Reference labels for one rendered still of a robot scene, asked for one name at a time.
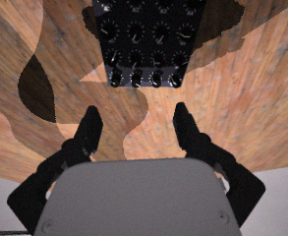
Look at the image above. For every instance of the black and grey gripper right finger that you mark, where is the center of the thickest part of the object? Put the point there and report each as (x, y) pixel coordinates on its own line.
(246, 189)

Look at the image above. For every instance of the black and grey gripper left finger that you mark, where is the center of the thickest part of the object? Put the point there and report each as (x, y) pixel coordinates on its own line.
(28, 200)

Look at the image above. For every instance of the black knob box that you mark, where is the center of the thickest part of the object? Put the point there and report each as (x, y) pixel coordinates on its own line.
(140, 30)

